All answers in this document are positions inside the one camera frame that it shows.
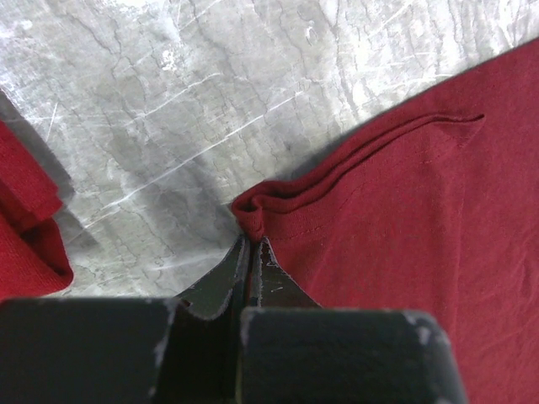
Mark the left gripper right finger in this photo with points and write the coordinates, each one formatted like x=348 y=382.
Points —
x=294 y=351

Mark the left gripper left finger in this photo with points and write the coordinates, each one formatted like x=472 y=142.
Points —
x=180 y=349

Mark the dark maroon t shirt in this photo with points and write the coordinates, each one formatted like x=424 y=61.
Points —
x=432 y=206

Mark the folded red t shirt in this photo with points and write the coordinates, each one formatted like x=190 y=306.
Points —
x=33 y=258

